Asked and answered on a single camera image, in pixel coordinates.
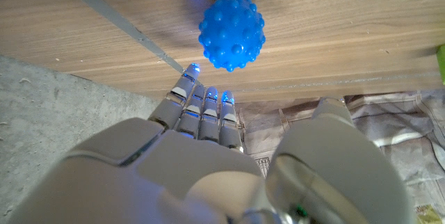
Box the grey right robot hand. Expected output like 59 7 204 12
6 63 416 224

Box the blue spiky stress ball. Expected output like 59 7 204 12
197 0 267 73

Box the green cube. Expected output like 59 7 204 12
436 44 445 86

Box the printed sofa backdrop cloth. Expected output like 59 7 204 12
234 90 445 224

